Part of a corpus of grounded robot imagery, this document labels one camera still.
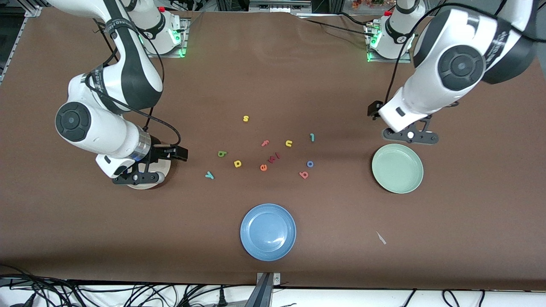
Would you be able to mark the aluminium table edge rail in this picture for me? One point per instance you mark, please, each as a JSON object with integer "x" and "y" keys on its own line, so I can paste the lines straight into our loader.
{"x": 17, "y": 38}

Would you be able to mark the pink foam letter b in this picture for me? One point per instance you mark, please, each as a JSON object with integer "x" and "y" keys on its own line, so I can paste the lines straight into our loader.
{"x": 304, "y": 172}

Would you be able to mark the blue plate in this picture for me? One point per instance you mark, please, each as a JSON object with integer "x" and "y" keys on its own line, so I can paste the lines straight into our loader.
{"x": 268, "y": 232}

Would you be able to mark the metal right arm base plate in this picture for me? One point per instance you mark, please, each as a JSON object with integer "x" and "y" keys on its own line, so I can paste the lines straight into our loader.
{"x": 184, "y": 38}

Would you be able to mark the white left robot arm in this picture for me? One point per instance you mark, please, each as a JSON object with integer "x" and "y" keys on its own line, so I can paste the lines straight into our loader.
{"x": 460, "y": 66}

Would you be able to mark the orange decoration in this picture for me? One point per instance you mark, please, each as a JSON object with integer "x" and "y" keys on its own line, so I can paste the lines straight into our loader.
{"x": 371, "y": 3}

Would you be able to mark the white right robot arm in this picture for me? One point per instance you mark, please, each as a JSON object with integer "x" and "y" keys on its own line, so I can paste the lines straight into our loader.
{"x": 128, "y": 72}

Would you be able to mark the teal foam letter y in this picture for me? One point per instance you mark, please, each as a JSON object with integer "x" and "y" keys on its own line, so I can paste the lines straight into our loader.
{"x": 209, "y": 175}

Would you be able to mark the black power plug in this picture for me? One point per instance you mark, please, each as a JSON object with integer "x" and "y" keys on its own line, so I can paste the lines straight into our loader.
{"x": 222, "y": 298}

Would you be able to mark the white paper scrap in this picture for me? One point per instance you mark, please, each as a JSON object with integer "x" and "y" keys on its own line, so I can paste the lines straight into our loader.
{"x": 381, "y": 238}

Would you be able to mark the aluminium frame structure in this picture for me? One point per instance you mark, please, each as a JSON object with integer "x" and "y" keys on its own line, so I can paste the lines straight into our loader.
{"x": 279, "y": 4}

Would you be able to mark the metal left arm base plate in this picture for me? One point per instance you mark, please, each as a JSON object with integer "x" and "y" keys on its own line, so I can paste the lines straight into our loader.
{"x": 375, "y": 59}

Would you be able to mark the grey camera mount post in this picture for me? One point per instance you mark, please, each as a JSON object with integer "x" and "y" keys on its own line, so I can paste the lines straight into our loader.
{"x": 266, "y": 283}

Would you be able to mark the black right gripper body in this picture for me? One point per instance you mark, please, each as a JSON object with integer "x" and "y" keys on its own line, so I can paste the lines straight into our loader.
{"x": 160, "y": 153}

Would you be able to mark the pale green plate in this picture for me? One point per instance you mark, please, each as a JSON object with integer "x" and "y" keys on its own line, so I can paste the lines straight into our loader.
{"x": 397, "y": 168}

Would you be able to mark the beige brown plate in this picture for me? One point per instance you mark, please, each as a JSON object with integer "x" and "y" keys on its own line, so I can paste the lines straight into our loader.
{"x": 145, "y": 186}

